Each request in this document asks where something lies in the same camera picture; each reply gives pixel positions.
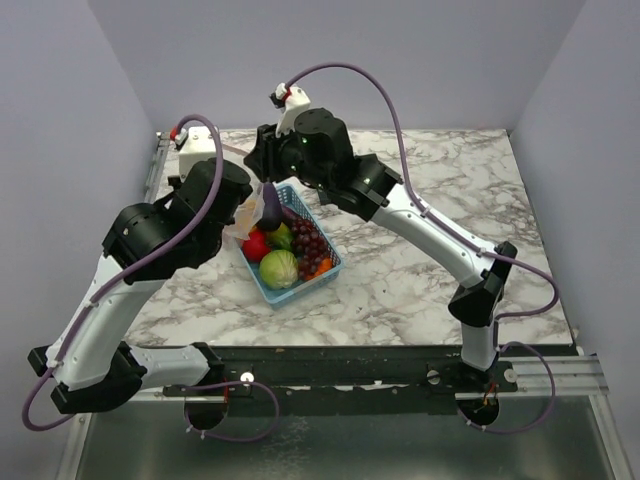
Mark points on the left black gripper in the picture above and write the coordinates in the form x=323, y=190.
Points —
x=231, y=222

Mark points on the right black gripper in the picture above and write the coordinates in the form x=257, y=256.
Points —
x=264, y=159

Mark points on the clear pink zip top bag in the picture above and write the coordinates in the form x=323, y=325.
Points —
x=257, y=197

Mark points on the purple eggplant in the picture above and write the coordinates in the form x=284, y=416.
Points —
x=272, y=211

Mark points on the blue plastic basket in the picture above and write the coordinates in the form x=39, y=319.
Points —
x=277, y=298

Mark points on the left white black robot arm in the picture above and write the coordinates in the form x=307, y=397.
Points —
x=95, y=370

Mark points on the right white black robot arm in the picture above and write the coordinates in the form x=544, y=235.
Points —
x=318, y=152

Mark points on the yellow bell pepper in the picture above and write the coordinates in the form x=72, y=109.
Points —
x=244, y=221

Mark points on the red apple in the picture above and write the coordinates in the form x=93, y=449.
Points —
x=256, y=247

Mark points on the green leafy vegetable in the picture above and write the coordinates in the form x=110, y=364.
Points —
x=280, y=239

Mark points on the green cabbage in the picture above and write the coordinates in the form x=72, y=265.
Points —
x=279, y=269

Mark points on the purple grape bunch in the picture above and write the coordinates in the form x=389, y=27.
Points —
x=309, y=245

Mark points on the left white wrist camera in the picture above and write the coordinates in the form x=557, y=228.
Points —
x=193, y=144

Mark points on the aluminium side rail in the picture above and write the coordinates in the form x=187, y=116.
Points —
x=145, y=200

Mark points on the black mounting rail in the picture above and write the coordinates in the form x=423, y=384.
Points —
x=350, y=380

